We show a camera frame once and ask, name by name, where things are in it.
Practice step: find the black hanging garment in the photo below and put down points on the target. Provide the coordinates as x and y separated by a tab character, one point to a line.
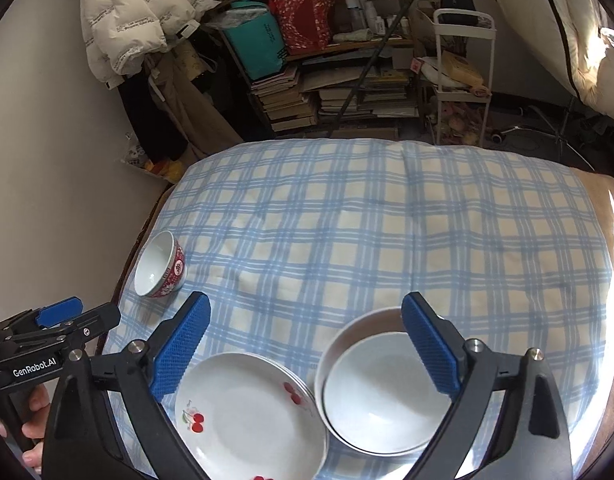
147	115

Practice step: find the red patterned bowl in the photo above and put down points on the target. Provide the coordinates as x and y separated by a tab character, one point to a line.
154	260
382	395

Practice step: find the stack of magazines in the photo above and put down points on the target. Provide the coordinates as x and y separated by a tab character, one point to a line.
377	95

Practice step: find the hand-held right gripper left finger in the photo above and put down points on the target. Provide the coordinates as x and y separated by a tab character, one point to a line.
182	345

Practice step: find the stack of books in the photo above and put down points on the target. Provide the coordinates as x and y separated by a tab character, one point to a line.
287	102

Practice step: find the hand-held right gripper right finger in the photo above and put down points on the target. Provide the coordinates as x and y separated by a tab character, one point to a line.
429	345

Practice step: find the yellow box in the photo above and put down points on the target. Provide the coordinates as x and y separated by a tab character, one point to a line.
462	67

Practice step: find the teal bag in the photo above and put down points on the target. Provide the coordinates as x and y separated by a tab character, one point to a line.
254	42

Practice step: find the white utility cart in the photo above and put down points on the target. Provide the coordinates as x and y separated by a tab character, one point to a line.
489	60

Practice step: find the person's left hand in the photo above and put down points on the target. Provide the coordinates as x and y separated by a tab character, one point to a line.
37	425

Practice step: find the black light stand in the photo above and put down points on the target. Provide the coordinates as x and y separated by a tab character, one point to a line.
567	110

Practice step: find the dark diagonal pole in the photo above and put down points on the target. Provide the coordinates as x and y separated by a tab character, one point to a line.
377	55

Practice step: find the row of white bottles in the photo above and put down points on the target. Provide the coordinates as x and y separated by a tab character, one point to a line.
367	12

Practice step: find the white softbox light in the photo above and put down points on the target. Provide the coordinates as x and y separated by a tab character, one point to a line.
552	10

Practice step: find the red patterned bag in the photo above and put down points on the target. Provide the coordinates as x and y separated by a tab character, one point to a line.
304	22

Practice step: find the beige hanging garment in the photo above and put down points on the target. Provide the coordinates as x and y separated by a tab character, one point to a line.
202	105

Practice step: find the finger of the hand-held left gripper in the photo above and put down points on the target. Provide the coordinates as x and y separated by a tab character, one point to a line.
99	317
62	310

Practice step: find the blue plaid blanket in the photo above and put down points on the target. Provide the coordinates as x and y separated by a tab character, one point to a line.
362	240

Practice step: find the large white bowl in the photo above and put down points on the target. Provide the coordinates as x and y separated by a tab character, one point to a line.
337	340

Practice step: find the white puffer jacket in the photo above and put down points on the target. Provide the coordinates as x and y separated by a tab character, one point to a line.
132	15

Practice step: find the colourful plastic bag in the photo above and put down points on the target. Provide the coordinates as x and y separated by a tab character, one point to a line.
147	157

